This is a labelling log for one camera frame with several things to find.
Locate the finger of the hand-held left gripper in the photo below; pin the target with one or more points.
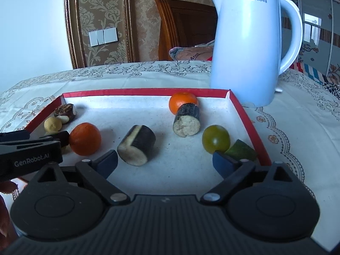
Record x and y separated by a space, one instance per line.
63 139
13 136

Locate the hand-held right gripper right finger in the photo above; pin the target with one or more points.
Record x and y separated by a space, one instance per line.
224 164

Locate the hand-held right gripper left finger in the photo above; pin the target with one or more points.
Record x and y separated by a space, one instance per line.
107 162

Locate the small yellow potato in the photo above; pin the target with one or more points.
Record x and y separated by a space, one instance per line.
52 125

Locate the small pale potato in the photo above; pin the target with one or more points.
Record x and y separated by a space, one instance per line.
64 119

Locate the orange mandarin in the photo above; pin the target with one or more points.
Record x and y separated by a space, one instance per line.
180 101
85 139

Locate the green cucumber piece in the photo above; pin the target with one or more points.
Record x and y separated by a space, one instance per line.
241 151

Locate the green tomato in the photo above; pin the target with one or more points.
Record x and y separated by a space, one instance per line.
215 139

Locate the rounded eggplant end piece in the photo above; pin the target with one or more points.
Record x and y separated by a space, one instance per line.
65 111

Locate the eggplant chunk with pale stripe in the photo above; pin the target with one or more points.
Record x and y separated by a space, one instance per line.
136 146

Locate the eggplant chunk with rough cut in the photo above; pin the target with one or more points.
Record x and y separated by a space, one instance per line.
187 123

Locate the red shallow cardboard box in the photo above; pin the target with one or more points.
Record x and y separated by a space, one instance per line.
132 109

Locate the person's left hand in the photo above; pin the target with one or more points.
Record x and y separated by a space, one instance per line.
4 217

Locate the white kettle base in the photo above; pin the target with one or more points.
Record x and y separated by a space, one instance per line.
278 90

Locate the pink quilted pillow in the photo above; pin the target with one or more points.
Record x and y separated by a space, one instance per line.
191 53

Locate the white electric kettle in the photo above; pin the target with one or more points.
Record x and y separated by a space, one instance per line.
239 45

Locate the striped bed blanket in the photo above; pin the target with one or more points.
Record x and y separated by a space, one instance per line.
310 71

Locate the dark patterned clothing pile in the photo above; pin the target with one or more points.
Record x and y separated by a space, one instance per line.
333 89

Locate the wooden chair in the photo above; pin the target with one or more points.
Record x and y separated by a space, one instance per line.
186 26

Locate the floral glass door wardrobe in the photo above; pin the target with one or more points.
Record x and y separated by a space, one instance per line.
318 13

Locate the gold wall moulding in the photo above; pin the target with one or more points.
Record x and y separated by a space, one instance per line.
71 32

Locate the white wall light switch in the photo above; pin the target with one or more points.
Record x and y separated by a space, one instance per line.
103 37

